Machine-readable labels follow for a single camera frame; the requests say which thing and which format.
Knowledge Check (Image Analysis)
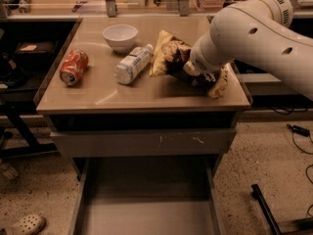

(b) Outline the beige croc shoe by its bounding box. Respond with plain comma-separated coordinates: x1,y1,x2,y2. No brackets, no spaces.
0,214,45,235

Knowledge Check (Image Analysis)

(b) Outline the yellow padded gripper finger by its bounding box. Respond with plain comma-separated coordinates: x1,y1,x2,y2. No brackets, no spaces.
183,61,201,76

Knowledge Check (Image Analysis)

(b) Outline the black box on shelf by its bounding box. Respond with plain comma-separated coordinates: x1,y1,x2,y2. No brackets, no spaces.
15,41,57,71

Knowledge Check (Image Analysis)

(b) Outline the grey top drawer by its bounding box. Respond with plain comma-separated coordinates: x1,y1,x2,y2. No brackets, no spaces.
51,128,236,158

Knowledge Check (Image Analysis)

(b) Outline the white ceramic bowl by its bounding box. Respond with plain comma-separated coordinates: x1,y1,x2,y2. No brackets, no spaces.
103,24,138,53

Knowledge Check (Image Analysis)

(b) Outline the black table leg frame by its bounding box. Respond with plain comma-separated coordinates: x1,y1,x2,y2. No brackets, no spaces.
0,100,57,159

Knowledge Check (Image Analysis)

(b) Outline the black power adapter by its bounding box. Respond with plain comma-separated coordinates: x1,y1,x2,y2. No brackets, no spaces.
287,123,310,137

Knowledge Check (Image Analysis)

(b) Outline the black metal floor bar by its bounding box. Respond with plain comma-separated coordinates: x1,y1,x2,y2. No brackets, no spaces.
251,184,313,235

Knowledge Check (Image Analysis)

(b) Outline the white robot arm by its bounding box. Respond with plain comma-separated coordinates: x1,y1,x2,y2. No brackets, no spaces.
190,0,313,100

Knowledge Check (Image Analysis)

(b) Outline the black floor cable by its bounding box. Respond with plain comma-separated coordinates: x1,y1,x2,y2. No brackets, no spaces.
291,131,313,218

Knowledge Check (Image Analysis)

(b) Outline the crushed orange soda can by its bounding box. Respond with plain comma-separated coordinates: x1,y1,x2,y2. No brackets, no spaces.
60,49,89,86

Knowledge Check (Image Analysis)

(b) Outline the open middle drawer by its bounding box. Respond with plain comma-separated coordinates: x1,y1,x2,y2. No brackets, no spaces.
68,156,226,235

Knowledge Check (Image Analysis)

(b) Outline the clear plastic water bottle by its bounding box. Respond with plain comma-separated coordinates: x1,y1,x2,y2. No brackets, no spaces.
113,44,154,84

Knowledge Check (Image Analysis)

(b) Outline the grey drawer cabinet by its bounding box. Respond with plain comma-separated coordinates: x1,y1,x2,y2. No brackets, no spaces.
33,15,253,235

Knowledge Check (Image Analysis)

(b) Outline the brown sea salt chip bag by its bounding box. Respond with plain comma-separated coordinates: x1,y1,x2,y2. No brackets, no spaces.
150,30,228,99

